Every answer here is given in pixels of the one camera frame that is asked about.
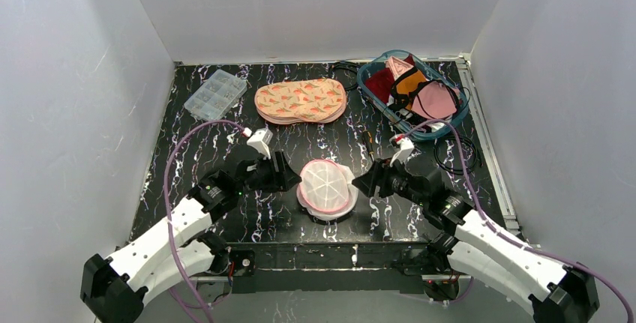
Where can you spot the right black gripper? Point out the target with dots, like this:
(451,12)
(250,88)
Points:
(386,179)

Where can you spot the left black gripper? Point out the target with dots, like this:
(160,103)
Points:
(277,171)

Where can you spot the white round mesh laundry bag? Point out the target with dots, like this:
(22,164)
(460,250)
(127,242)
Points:
(326,190)

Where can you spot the white bra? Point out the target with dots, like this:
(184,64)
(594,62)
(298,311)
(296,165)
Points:
(413,119)

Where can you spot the floral mesh laundry bag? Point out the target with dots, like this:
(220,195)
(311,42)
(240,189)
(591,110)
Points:
(318,101)

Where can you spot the orange black bra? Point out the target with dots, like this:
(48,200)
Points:
(406,85)

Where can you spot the pink black bra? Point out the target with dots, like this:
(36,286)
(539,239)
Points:
(436,100)

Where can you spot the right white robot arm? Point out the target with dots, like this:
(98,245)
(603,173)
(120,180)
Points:
(468,243)

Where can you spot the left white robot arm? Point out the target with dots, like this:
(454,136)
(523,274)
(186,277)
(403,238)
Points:
(117,288)

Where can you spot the pink bra in basin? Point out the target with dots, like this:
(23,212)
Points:
(397,65)

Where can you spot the black yellow screwdriver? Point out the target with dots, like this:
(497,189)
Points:
(368,144)

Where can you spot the teal plastic basin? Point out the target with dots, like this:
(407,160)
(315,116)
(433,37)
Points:
(432,74)

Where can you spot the dark red cloth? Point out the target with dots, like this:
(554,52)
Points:
(381,82)

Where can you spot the clear plastic compartment box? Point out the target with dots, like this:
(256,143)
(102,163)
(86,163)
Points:
(216,96)

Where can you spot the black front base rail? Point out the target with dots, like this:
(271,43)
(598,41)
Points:
(315,267)

